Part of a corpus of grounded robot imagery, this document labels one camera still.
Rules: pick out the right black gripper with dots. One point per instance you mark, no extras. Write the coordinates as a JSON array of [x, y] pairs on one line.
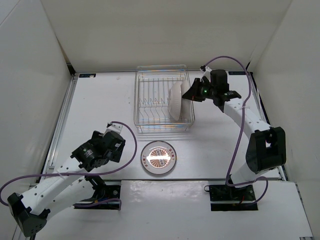
[[192, 94]]

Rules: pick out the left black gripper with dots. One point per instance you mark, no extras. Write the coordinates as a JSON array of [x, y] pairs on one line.
[[115, 155]]

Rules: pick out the plain white plate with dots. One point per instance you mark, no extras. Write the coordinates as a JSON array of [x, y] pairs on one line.
[[185, 104]]

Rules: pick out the orange patterned round plate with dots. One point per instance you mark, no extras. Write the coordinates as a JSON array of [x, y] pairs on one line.
[[158, 158]]

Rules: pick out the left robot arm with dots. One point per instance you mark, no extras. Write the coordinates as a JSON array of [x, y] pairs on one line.
[[33, 208]]

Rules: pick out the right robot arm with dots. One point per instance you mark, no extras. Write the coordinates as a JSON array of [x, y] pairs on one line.
[[266, 144]]

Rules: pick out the white ribbed plate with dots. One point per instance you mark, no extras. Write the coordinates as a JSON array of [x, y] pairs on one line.
[[175, 100]]

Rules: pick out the right blue table label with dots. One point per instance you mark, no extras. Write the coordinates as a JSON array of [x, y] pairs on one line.
[[236, 73]]

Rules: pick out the blue table label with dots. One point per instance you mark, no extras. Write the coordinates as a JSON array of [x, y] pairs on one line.
[[236, 73], [87, 75]]

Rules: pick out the left blue table label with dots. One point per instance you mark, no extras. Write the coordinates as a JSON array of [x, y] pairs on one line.
[[87, 75]]

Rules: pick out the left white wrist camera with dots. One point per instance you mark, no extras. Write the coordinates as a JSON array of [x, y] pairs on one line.
[[115, 127]]

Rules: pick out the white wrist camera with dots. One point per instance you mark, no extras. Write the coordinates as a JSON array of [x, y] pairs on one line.
[[115, 127], [206, 74]]

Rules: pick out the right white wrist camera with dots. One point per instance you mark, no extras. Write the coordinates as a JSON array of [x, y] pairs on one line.
[[206, 74]]

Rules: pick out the metal wire dish rack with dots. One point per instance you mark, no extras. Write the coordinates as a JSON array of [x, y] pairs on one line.
[[151, 99]]

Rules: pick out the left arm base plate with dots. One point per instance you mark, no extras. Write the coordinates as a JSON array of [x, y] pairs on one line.
[[112, 190]]

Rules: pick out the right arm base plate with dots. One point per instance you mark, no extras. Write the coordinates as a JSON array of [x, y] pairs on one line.
[[225, 198]]

